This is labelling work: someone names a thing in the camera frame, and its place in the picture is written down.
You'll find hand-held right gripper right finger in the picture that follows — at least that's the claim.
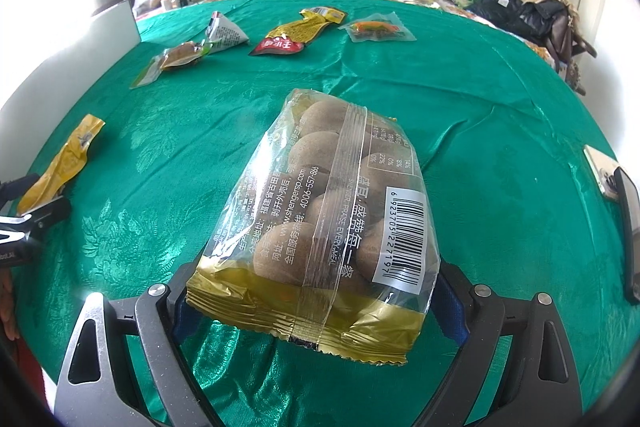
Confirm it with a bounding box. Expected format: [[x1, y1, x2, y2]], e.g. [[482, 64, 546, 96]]
[[425, 261, 585, 427]]

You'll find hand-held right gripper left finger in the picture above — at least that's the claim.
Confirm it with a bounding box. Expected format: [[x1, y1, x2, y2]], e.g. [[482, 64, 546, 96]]
[[56, 264, 226, 427]]

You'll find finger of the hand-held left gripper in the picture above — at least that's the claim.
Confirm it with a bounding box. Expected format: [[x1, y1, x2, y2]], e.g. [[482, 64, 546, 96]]
[[0, 196, 71, 243], [0, 174, 45, 214]]

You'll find plain yellow snack packet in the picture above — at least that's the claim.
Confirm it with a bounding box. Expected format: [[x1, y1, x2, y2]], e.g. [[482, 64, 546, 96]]
[[17, 113, 107, 215]]

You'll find white floral triangular packet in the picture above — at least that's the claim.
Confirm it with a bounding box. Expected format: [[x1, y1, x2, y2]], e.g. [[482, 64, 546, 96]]
[[205, 10, 251, 56]]

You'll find clear packet with orange snack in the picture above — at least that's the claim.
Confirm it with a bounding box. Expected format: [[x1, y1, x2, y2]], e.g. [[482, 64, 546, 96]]
[[338, 12, 417, 44]]

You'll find person's left hand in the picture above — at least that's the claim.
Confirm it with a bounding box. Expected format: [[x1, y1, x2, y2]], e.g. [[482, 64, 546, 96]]
[[0, 268, 21, 342]]

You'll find white board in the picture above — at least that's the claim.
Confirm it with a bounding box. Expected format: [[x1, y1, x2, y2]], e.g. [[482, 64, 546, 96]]
[[0, 0, 142, 122]]

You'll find green patterned cloth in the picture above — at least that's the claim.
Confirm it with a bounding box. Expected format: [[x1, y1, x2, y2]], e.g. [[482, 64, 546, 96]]
[[10, 0, 640, 427]]

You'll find black flat device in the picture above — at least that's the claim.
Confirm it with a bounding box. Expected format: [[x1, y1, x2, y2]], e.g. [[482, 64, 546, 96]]
[[614, 167, 640, 303]]

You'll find smartphone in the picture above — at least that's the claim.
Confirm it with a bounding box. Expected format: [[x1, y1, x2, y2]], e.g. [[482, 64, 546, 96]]
[[584, 145, 622, 201]]

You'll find green and brown snack packet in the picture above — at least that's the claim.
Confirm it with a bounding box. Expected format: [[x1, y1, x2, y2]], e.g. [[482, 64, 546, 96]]
[[129, 41, 215, 90]]

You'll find yellow packet with red end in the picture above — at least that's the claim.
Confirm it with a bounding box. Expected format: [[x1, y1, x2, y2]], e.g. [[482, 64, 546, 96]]
[[248, 6, 348, 58]]

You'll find brown handbag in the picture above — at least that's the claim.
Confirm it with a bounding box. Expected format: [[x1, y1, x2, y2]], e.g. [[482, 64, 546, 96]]
[[547, 7, 598, 68]]

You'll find black jacket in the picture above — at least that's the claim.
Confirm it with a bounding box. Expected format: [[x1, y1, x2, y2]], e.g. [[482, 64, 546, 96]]
[[470, 0, 571, 42]]

